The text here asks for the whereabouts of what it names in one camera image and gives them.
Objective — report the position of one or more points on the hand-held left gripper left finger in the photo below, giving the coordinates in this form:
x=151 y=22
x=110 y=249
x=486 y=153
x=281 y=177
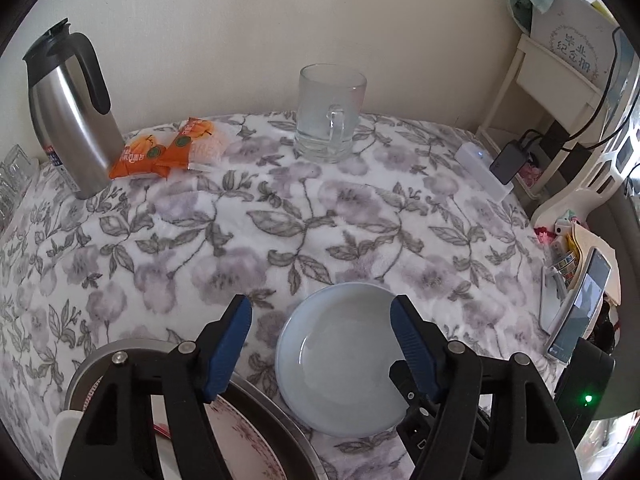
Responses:
x=227 y=350

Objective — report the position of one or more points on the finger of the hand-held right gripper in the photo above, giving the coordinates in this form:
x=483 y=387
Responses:
x=397 y=372

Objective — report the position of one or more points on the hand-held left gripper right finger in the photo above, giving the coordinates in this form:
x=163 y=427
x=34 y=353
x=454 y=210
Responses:
x=417 y=350

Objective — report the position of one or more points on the small bowl with orange print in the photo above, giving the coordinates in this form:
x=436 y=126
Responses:
x=340 y=350

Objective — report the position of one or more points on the stainless steel basin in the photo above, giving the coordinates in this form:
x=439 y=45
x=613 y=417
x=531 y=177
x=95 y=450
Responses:
x=280 y=425

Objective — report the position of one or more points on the round floral rim plate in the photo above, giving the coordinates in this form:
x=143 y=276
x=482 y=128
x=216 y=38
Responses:
x=245 y=440

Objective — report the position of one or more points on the white square bowl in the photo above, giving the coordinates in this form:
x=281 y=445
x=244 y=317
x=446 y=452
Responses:
x=65 y=445

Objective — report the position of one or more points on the smartphone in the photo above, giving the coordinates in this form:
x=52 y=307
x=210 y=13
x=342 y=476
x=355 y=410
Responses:
x=582 y=305

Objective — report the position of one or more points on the silver phone stand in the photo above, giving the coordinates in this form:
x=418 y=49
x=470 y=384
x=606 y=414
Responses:
x=550 y=300

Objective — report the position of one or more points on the grey floral blanket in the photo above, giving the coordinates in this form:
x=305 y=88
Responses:
x=250 y=230

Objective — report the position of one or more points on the white plastic chair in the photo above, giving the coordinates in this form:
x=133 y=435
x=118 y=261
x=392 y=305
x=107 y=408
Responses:
x=585 y=195

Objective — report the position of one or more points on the white power strip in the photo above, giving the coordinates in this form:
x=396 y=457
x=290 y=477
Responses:
x=475 y=162

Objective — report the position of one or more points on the black charger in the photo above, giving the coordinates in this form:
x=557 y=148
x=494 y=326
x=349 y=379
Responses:
x=510 y=162

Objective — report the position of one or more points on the clear glass mug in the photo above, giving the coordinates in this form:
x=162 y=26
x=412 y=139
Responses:
x=325 y=105

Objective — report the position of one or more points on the small glass cup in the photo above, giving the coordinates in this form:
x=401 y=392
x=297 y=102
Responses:
x=10 y=190
x=20 y=162

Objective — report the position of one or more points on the stainless steel thermos jug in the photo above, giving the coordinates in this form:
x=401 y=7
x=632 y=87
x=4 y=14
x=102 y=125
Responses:
x=70 y=120

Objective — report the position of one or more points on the white shelf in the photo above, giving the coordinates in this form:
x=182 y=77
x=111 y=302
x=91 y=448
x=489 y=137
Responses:
x=550 y=80

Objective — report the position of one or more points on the white printed card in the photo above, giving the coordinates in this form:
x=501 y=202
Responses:
x=575 y=35

